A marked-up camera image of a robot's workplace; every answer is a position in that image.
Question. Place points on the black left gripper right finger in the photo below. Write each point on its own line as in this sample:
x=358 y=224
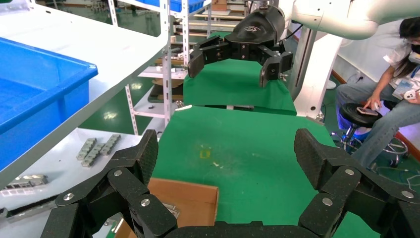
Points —
x=341 y=184

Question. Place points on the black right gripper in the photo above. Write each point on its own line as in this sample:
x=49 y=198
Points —
x=259 y=29

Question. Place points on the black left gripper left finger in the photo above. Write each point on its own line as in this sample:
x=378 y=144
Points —
x=124 y=190

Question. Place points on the bystander right forearm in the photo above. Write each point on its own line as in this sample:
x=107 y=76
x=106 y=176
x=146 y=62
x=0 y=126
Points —
x=384 y=80

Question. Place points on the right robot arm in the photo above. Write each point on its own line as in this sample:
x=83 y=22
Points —
x=344 y=16

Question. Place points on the brown cardboard box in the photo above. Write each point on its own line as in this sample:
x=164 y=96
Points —
x=190 y=203

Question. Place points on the blue plastic tray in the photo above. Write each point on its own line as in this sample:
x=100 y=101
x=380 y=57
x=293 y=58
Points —
x=39 y=108

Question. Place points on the bystander right hand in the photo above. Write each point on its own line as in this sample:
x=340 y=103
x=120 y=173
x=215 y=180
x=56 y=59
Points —
x=372 y=101

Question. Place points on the green table cloth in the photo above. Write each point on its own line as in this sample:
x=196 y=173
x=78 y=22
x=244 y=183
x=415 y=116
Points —
x=249 y=157
x=229 y=88

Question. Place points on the silver binder clip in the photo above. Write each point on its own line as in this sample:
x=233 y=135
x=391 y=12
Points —
x=283 y=77

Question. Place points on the silver slotted metal plate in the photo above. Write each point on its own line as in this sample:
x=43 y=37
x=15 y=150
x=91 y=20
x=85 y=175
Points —
x=172 y=210

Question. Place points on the white background storage rack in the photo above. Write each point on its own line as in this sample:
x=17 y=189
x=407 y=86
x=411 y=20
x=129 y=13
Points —
x=185 y=33

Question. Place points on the black round chrome stool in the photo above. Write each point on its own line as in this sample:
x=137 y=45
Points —
x=351 y=118

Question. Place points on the seated person in jeans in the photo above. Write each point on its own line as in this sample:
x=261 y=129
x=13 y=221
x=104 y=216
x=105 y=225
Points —
x=387 y=131

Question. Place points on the smartphone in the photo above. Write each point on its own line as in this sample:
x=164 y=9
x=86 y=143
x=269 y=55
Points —
x=367 y=111

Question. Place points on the white robot torso column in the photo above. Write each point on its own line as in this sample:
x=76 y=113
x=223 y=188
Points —
x=320 y=75

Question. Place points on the blue storage bin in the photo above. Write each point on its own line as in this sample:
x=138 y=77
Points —
x=177 y=5

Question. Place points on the white handheld controller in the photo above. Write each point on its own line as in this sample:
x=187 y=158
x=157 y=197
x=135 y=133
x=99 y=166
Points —
x=410 y=94

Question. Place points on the white metal shelving rack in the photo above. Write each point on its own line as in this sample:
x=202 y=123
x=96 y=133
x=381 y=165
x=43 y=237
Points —
x=98 y=49

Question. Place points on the small toothed metal bracket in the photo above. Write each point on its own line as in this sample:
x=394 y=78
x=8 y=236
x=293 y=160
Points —
x=93 y=155
x=87 y=148
x=110 y=144

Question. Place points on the long narrow metal bracket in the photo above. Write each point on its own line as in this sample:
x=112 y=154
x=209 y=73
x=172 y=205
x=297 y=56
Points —
x=26 y=185

